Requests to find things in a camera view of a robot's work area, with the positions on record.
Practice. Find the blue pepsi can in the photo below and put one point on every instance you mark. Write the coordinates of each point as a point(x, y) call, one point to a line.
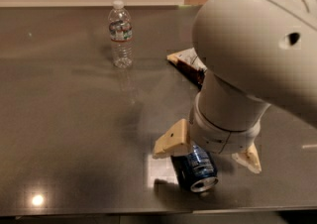
point(196, 171)

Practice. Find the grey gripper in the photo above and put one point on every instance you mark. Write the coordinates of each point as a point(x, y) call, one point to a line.
point(222, 139)

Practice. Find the brown and cream snack bag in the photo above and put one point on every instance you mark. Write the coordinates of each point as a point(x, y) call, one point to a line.
point(188, 62)

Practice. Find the clear plastic water bottle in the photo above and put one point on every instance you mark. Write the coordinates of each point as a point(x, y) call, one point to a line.
point(120, 32)

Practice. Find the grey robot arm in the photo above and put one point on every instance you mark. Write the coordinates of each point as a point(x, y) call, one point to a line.
point(258, 53)

